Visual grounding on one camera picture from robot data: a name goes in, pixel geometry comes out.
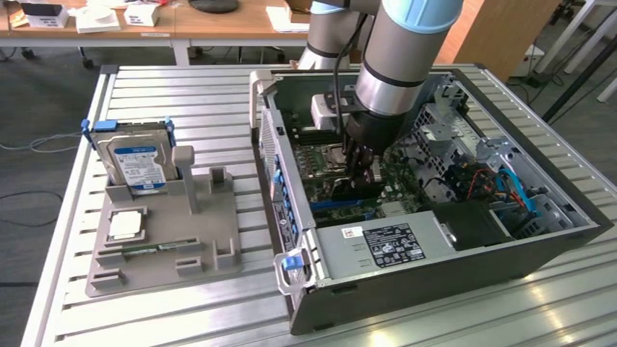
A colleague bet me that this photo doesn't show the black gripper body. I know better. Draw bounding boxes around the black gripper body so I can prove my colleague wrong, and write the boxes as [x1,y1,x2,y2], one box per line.
[344,108,409,155]

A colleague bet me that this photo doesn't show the black Nvidia graphics card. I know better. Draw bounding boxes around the black Nvidia graphics card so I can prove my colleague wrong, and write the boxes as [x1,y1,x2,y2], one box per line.
[329,176,387,203]

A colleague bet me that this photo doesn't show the green motherboard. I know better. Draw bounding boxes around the green motherboard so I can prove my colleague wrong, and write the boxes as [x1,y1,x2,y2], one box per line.
[288,124,435,223]

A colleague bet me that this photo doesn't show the CPU socket with CPU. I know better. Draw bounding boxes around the CPU socket with CPU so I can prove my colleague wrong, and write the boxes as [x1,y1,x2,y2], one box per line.
[321,144,357,171]

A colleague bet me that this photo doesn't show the silver chipset heatsink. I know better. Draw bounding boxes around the silver chipset heatsink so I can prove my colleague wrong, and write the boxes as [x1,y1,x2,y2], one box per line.
[383,202,412,218]

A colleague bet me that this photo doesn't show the blue expansion slot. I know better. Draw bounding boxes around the blue expansion slot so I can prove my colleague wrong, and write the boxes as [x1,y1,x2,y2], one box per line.
[309,197,381,213]

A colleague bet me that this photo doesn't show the blue card retainer clips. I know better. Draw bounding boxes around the blue card retainer clips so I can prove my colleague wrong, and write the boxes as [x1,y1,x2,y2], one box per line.
[271,153,293,232]

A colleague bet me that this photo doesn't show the grey power supply unit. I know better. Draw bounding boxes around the grey power supply unit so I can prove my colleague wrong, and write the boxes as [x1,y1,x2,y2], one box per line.
[308,211,457,282]

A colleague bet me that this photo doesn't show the black plastic shroud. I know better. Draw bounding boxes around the black plastic shroud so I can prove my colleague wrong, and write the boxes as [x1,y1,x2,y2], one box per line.
[431,200,516,252]

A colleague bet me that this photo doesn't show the open black PC case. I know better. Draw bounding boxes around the open black PC case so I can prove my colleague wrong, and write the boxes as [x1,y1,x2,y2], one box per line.
[248,64,616,335]

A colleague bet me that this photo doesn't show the white paper stack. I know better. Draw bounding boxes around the white paper stack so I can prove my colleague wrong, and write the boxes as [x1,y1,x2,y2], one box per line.
[267,5,311,34]

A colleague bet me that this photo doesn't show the wooden cabinet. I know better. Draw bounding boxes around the wooden cabinet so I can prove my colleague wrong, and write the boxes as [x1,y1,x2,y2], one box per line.
[433,0,564,83]

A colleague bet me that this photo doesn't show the white floor box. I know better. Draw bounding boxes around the white floor box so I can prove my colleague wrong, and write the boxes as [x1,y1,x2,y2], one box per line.
[511,45,547,79]

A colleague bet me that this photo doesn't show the metal disk bay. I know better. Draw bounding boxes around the metal disk bay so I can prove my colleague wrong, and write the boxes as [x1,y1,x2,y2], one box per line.
[481,139,597,241]

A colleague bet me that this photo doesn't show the hard disk in blue caddy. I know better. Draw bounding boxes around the hard disk in blue caddy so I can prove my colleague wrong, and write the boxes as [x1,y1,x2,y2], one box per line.
[79,116,176,192]

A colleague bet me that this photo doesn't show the black round base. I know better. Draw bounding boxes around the black round base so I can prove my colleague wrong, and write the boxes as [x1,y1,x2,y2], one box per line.
[187,0,242,14]

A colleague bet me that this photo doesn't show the spare green RAM stick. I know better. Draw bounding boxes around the spare green RAM stick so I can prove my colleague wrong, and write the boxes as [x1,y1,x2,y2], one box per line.
[123,244,183,256]

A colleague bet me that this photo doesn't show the grey plastic parts rack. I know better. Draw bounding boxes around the grey plastic parts rack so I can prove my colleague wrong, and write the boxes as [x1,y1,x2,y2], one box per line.
[86,145,248,299]

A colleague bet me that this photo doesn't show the spare silver CPU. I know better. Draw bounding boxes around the spare silver CPU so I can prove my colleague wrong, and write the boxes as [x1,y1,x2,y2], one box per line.
[108,213,142,242]

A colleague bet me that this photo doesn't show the white labelled cardboard box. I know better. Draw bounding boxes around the white labelled cardboard box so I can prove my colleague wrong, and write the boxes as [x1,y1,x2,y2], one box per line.
[124,4,162,27]

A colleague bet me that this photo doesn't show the white square plastic box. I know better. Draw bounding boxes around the white square plastic box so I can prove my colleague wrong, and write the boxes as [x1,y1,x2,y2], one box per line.
[75,5,122,34]

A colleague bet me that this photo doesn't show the white box with black tablet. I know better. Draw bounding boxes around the white box with black tablet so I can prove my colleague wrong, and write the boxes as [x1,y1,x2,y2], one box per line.
[22,1,72,28]

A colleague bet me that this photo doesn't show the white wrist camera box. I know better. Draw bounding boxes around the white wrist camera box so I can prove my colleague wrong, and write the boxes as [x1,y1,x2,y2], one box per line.
[311,93,361,131]

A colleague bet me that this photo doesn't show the silver perforated metal bracket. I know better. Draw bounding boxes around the silver perforated metal bracket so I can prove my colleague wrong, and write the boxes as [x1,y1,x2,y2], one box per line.
[413,103,488,171]

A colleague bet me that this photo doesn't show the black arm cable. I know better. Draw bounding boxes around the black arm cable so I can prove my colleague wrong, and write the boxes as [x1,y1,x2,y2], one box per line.
[331,10,375,153]

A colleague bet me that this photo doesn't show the red and black wire bundle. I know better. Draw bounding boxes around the red and black wire bundle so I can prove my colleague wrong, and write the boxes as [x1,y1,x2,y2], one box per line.
[471,168,499,197]

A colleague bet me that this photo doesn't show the blue SATA wire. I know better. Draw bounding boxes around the blue SATA wire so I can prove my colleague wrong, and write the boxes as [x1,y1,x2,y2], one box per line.
[499,168,544,220]

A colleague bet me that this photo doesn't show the white frame table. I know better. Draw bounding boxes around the white frame table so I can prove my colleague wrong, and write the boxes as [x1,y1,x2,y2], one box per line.
[532,0,617,103]

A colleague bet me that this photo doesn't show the wooden desk white frame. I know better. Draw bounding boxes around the wooden desk white frame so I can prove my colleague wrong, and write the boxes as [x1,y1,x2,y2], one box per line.
[172,0,312,68]
[0,0,178,50]

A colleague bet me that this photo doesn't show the grey floor cable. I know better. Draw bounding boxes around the grey floor cable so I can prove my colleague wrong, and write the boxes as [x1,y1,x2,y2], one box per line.
[0,132,84,153]

